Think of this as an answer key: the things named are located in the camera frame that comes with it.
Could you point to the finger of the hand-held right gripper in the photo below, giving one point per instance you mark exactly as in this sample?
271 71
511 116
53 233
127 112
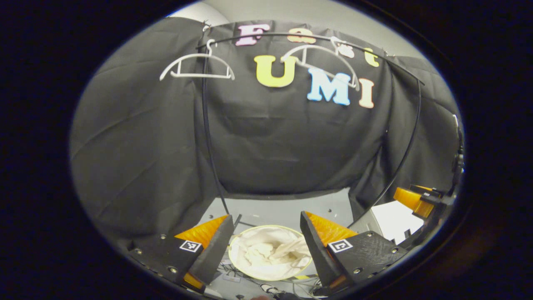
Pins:
408 199

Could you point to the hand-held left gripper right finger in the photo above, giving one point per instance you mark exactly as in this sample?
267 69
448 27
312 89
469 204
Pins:
316 248

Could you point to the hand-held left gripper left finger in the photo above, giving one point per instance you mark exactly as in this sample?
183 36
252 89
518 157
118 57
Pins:
216 248

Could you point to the cream long-sleeved shirt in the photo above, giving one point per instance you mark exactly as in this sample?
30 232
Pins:
266 250

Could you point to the white laundry hamper yellow rim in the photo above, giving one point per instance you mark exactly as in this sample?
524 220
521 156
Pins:
270 273

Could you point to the white hanger with taped hook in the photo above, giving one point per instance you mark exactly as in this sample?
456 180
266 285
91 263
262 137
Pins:
342 49

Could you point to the white plastic hanger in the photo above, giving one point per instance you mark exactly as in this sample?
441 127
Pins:
200 76

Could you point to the white board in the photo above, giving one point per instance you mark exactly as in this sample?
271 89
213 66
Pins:
395 218

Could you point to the black backdrop cloth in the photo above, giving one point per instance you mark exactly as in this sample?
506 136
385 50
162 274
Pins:
270 146

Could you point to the black clothes rail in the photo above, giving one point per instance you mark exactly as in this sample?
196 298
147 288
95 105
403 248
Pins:
204 112

